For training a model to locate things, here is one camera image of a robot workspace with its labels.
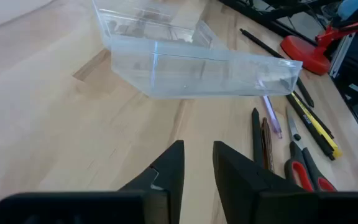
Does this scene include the purple ballpoint pen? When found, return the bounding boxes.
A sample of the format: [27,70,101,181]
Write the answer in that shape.
[257,80,283,139]

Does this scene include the clear plastic supply box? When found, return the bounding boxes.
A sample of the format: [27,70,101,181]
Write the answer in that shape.
[91,0,303,100]

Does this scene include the black marker pen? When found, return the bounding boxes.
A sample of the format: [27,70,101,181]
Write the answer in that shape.
[251,107,265,169]

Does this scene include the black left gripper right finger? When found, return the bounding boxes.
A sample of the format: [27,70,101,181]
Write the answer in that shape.
[213,141,358,224]

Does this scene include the brown pencil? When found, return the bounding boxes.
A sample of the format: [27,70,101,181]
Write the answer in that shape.
[261,117,275,172]

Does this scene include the scissors black red handles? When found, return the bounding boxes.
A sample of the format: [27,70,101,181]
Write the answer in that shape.
[283,106,338,192]

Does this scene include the blue object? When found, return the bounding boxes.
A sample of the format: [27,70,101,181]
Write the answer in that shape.
[336,0,358,20]

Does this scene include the black pen white print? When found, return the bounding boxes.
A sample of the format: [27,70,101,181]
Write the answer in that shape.
[285,94,336,162]

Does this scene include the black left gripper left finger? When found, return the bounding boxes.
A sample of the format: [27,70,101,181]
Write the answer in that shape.
[0,139,185,224]

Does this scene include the yellow marker pen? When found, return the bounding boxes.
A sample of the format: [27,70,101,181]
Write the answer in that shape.
[291,92,344,159]

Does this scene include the aluminium profile bar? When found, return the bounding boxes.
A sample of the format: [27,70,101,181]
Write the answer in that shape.
[329,33,356,79]

